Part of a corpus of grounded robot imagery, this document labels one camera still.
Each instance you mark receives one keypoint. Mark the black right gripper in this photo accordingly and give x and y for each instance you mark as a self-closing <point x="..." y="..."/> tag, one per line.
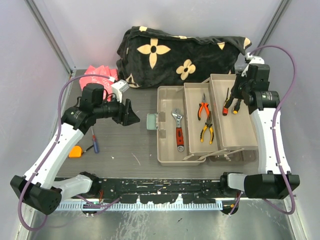
<point x="239" y="77"/>

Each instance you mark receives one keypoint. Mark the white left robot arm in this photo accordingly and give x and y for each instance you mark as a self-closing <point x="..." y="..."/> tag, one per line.
<point x="38" y="187"/>

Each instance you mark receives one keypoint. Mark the black floral plush blanket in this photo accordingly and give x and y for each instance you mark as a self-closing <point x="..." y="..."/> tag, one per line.
<point x="150" y="58"/>

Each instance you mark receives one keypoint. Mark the orange handled needle-nose pliers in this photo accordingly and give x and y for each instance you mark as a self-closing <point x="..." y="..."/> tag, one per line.
<point x="203" y="106"/>

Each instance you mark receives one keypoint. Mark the blue handled screwdriver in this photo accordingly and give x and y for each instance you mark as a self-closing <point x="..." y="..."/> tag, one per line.
<point x="95" y="142"/>

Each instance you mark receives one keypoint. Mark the long black yellow screwdriver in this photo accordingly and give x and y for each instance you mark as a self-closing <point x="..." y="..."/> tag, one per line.
<point x="236" y="107"/>

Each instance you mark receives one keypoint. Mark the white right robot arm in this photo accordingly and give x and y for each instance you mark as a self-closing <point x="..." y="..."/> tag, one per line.
<point x="274" y="179"/>

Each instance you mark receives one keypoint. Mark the orange tape measure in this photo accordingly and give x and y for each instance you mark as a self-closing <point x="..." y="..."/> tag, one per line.
<point x="76" y="152"/>

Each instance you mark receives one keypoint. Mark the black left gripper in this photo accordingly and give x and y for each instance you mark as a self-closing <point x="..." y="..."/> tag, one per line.
<point x="121" y="117"/>

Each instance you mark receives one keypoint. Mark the red handled adjustable wrench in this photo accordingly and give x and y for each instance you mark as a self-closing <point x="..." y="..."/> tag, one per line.
<point x="178" y="130"/>

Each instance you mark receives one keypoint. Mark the pink printed plastic bag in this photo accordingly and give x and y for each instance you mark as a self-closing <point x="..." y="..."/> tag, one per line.
<point x="102" y="75"/>

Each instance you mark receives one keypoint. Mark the beige plastic tool box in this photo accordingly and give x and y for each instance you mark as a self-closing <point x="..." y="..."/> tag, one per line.
<point x="217" y="137"/>

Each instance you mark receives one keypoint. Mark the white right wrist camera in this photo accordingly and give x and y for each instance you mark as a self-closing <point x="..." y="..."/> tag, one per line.
<point x="251" y="59"/>

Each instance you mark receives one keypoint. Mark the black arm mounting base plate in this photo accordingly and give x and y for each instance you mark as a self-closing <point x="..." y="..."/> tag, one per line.
<point x="159" y="191"/>

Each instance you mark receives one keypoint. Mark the red handled screwdriver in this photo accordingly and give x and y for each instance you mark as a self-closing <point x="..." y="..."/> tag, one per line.
<point x="225" y="109"/>

